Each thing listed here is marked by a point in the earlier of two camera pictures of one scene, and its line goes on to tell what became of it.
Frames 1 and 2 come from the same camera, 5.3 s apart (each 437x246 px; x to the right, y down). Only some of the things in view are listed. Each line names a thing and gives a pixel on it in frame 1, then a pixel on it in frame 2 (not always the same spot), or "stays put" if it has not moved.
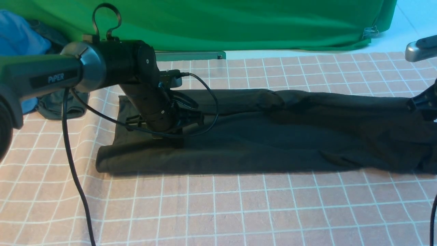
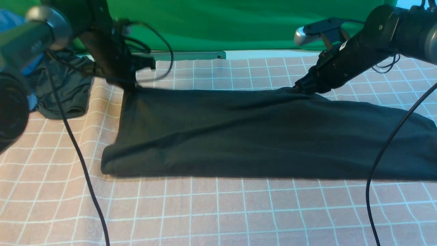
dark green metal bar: [168, 55] stays put
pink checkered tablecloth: [38, 207] stays put
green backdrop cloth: [170, 25] stays put
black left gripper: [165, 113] -> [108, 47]
